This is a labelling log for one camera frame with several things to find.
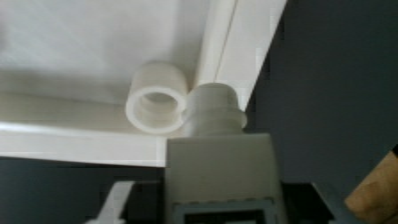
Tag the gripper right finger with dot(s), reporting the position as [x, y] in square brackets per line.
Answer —
[333, 200]

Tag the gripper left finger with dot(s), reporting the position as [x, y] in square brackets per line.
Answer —
[112, 208]

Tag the white square tabletop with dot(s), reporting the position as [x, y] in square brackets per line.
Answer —
[77, 43]

